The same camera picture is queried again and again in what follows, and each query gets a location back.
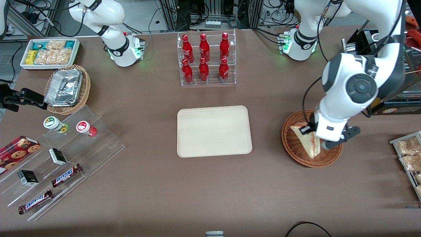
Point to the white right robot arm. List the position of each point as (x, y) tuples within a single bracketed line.
[(120, 49)]

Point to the white power strip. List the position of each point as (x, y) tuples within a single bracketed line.
[(212, 24)]

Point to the black machine with yellow panel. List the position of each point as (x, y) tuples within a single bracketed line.
[(365, 41)]

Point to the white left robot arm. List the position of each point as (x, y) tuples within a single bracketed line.
[(361, 85)]

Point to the red cola bottle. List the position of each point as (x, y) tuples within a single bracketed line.
[(203, 71), (187, 73), (204, 48), (223, 70), (224, 46), (187, 49)]

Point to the light wicker basket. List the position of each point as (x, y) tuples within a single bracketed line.
[(86, 87)]

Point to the red plastic packet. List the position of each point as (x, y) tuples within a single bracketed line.
[(415, 34)]

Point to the clear acrylic bottle rack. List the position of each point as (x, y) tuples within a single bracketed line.
[(212, 80)]

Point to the brown wicker basket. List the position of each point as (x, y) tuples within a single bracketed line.
[(292, 148)]

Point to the red plaid cookie box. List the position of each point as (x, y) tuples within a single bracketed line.
[(16, 151)]

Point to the green lid yogurt cup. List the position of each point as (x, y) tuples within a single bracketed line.
[(52, 123)]

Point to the small black box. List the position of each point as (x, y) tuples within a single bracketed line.
[(28, 177), (58, 156)]

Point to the clear cracker packet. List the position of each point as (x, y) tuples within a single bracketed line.
[(409, 146), (56, 44), (52, 57), (411, 163)]

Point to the Snickers chocolate bar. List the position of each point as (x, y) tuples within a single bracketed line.
[(65, 175), (35, 201)]

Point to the white snack bin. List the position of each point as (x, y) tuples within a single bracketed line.
[(76, 54)]

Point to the grey metal snack rack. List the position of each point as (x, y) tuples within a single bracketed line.
[(396, 142)]

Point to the red lid yogurt cup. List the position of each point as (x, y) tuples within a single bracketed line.
[(84, 127)]

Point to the aluminium foil tray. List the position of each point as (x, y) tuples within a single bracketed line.
[(64, 87)]

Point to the teal snack packet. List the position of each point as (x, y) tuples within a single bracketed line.
[(39, 45), (69, 44)]

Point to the clear acrylic stepped shelf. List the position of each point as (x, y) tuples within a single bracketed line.
[(95, 148)]

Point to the small grey object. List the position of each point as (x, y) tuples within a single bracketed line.
[(214, 234)]

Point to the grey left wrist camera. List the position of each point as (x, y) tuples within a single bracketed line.
[(350, 133)]

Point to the yellow snack packet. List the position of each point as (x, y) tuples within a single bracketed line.
[(31, 57)]

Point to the cream rectangular tray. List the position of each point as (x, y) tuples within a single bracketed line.
[(213, 131)]

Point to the triangular sandwich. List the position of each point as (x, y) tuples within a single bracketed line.
[(309, 144)]

